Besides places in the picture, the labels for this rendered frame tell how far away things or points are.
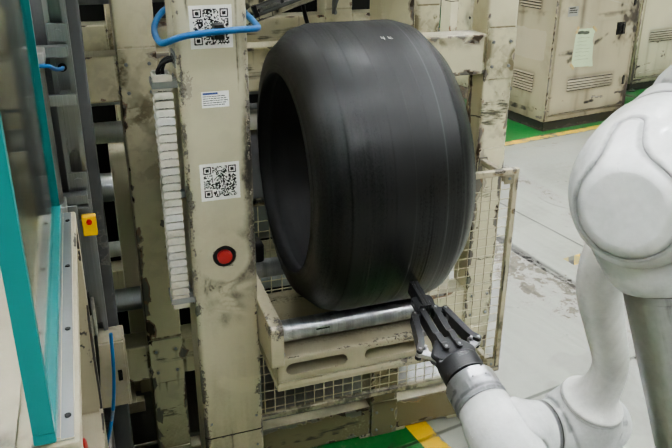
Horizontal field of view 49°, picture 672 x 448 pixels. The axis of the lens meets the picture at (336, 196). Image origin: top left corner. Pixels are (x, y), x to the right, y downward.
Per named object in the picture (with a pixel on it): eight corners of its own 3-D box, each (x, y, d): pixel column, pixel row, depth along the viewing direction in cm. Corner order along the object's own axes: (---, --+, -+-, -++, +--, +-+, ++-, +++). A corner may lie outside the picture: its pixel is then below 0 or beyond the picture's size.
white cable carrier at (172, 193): (173, 310, 147) (152, 75, 129) (170, 298, 151) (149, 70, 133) (195, 306, 148) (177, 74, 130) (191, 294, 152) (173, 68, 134)
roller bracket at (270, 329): (271, 371, 145) (270, 328, 141) (231, 279, 180) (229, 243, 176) (287, 368, 146) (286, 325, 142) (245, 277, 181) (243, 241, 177)
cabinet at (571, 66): (544, 133, 577) (563, -32, 530) (496, 115, 625) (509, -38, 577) (625, 118, 617) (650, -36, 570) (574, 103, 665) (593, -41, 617)
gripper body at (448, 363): (494, 359, 123) (469, 321, 130) (448, 369, 120) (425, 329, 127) (485, 389, 127) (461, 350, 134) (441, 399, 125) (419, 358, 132)
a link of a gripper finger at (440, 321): (456, 346, 127) (464, 344, 128) (431, 301, 136) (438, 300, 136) (453, 361, 129) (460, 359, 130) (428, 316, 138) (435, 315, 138)
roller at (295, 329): (279, 346, 147) (277, 325, 146) (273, 338, 151) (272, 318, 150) (436, 317, 158) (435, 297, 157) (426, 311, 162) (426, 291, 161)
